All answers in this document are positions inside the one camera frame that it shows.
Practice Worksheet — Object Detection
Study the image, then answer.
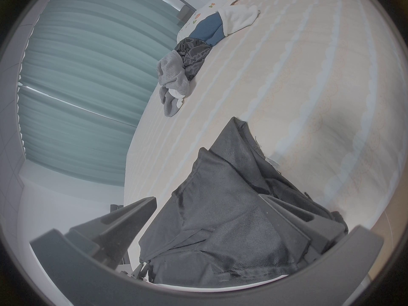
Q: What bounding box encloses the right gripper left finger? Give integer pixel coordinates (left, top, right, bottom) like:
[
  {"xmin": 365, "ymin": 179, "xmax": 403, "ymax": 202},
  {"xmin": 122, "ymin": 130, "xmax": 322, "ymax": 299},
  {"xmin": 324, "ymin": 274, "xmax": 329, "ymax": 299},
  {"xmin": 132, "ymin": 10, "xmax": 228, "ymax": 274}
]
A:
[{"xmin": 65, "ymin": 196, "xmax": 157, "ymax": 270}]

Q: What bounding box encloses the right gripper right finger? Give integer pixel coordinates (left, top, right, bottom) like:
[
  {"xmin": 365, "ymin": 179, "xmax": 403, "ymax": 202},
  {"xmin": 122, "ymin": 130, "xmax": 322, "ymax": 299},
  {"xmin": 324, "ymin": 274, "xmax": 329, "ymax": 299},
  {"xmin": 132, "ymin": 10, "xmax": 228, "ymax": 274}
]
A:
[{"xmin": 258, "ymin": 194, "xmax": 349, "ymax": 264}]

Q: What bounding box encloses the black T-shirt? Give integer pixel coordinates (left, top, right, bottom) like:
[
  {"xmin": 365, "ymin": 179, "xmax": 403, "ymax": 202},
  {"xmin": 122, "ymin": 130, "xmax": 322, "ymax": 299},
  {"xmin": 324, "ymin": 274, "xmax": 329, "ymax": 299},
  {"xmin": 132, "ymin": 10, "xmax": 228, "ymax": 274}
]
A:
[{"xmin": 139, "ymin": 117, "xmax": 349, "ymax": 289}]

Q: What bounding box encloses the bed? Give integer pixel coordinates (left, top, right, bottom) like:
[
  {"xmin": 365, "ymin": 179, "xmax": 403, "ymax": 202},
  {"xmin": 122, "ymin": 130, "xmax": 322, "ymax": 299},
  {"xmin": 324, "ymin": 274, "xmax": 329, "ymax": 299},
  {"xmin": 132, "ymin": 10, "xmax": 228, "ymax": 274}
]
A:
[{"xmin": 123, "ymin": 0, "xmax": 407, "ymax": 288}]

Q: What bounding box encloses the blue-green curtain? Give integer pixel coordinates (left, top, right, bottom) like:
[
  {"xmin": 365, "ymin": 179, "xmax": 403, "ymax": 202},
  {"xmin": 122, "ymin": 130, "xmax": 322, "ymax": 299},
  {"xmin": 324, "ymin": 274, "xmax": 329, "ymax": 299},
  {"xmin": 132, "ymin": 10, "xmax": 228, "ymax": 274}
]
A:
[
  {"xmin": 17, "ymin": 86, "xmax": 138, "ymax": 187},
  {"xmin": 19, "ymin": 0, "xmax": 180, "ymax": 127}
]

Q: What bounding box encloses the grey garment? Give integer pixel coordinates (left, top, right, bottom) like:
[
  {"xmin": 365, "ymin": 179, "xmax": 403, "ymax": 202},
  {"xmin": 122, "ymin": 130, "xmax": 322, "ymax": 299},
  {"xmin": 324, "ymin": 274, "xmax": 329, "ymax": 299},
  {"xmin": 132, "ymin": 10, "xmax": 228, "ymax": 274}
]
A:
[{"xmin": 157, "ymin": 50, "xmax": 192, "ymax": 118}]

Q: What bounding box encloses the black shiny garment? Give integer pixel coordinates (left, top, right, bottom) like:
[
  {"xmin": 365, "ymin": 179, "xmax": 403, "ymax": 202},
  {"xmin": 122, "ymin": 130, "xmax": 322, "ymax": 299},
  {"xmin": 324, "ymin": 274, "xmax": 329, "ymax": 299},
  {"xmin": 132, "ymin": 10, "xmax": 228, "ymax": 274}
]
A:
[{"xmin": 175, "ymin": 38, "xmax": 213, "ymax": 81}]

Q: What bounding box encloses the dark blue garment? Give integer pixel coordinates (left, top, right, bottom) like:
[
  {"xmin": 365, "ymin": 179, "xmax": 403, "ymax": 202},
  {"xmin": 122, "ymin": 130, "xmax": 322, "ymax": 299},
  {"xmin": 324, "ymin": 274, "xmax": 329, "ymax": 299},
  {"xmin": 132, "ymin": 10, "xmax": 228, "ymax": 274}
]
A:
[{"xmin": 189, "ymin": 13, "xmax": 225, "ymax": 47}]

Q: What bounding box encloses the white garment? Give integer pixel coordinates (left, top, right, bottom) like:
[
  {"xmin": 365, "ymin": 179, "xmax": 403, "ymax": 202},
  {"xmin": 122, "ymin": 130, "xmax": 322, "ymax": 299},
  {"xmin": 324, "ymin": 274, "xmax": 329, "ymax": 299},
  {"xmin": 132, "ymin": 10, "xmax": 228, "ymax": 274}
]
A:
[{"xmin": 218, "ymin": 5, "xmax": 261, "ymax": 37}]

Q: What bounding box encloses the grey bedside table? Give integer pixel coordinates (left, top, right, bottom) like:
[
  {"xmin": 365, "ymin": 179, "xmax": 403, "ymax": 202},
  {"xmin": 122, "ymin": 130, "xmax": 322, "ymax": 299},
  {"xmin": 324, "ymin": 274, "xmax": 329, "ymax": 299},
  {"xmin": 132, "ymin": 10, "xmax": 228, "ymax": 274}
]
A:
[{"xmin": 179, "ymin": 6, "xmax": 196, "ymax": 22}]

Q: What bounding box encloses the white printed pillow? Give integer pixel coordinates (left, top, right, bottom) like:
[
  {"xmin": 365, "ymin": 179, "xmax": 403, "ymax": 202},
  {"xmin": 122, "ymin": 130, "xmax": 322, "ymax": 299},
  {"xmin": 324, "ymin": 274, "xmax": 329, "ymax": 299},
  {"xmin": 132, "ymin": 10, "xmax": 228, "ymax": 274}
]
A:
[{"xmin": 177, "ymin": 0, "xmax": 243, "ymax": 41}]

